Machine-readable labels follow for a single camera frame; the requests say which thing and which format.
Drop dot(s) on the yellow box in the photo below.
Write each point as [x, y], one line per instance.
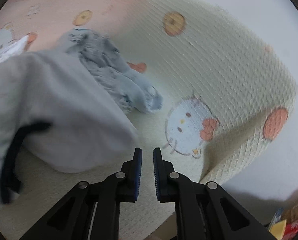
[277, 230]

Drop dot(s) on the light blue printed shorts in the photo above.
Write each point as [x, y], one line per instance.
[109, 70]

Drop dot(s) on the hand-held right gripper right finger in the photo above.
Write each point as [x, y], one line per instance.
[156, 172]

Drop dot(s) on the orange furry toy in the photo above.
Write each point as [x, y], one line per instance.
[297, 210]

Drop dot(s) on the pink and cream printed blanket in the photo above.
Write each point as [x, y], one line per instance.
[214, 67]

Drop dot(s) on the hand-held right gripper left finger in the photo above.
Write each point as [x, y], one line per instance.
[138, 170]

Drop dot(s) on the white navy trimmed t-shirt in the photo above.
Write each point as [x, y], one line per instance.
[64, 105]

